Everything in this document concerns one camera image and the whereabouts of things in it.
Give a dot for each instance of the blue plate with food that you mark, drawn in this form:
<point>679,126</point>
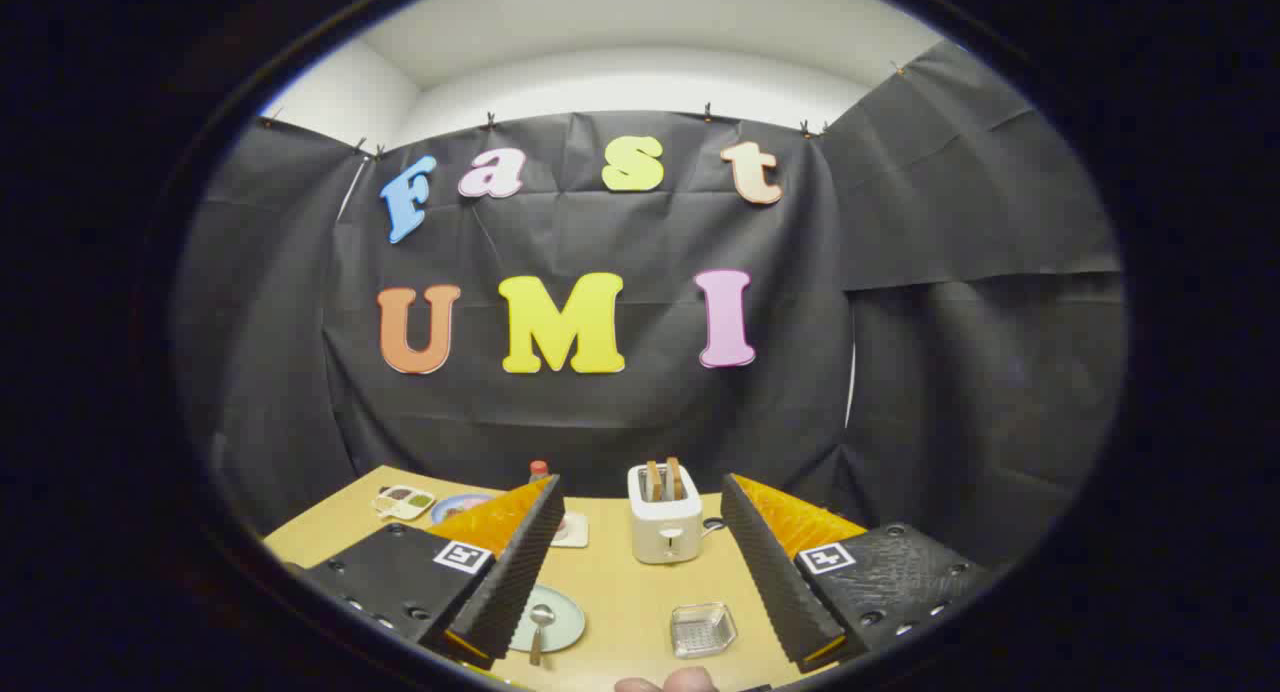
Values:
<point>455,507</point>

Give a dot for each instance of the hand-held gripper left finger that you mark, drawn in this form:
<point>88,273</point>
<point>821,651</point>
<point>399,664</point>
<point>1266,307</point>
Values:
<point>510,582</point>

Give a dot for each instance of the white condiment tray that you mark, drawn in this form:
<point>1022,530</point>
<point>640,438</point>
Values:
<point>404,502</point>

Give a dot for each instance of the mint green plate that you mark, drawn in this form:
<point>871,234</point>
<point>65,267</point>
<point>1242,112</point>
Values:
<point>567,617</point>

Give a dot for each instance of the black backdrop cloth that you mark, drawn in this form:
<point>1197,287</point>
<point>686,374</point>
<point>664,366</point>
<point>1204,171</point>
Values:
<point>900,372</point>

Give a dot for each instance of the red-capped water bottle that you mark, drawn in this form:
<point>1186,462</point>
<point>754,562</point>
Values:
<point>538,468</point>

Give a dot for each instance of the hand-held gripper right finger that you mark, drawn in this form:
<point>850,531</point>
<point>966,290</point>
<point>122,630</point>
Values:
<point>775,582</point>

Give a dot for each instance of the white square coaster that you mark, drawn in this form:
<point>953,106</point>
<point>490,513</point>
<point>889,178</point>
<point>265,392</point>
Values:
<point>575,532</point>

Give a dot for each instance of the white toaster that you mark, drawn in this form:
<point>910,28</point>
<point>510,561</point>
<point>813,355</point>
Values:
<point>665,532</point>

